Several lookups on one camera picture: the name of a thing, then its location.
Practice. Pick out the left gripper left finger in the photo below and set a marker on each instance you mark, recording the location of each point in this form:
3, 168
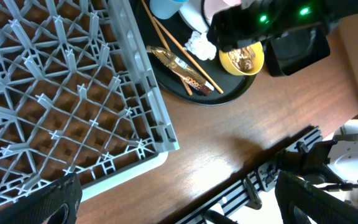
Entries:
57, 202

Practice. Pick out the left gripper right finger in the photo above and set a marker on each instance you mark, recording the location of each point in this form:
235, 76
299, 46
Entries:
301, 202

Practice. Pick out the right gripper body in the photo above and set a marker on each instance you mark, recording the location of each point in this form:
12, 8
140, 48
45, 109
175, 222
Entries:
256, 21

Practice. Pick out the white tissue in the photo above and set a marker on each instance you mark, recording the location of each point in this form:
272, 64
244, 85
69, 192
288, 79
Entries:
200, 46

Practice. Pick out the gold coffee sachet wrapper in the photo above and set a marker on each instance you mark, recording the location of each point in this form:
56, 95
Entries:
182, 69

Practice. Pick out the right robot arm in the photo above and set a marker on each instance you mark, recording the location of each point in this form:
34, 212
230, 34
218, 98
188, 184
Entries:
334, 10

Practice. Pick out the grey dishwasher rack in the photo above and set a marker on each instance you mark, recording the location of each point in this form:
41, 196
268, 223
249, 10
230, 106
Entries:
77, 95

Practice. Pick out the black rectangular bin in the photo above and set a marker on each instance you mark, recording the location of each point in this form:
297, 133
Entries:
297, 50

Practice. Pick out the yellow bowl with scraps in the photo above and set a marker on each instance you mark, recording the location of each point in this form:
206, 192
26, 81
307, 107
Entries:
245, 61

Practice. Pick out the pink plastic cup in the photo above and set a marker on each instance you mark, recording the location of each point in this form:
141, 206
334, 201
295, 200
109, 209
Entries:
211, 7

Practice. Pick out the round black tray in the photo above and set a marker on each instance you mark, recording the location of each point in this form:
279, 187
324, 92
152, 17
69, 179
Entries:
232, 86

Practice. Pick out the white round plate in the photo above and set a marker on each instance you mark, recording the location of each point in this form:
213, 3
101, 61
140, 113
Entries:
192, 16

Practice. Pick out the wooden chopstick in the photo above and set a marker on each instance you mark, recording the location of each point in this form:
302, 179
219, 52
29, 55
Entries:
190, 58
163, 41

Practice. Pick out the blue plastic cup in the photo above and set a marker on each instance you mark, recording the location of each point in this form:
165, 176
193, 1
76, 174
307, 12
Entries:
165, 9

